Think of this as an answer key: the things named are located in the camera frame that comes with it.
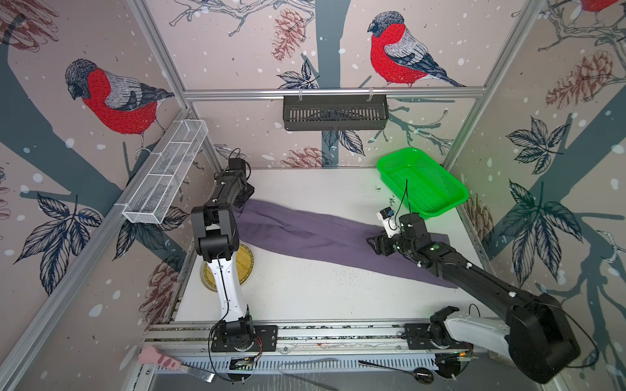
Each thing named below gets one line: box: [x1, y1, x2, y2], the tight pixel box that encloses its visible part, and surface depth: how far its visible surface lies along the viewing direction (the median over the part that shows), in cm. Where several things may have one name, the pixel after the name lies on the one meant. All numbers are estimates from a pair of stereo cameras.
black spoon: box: [357, 360, 435, 385], surface depth 69 cm
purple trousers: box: [236, 200, 458, 289], surface depth 97 cm
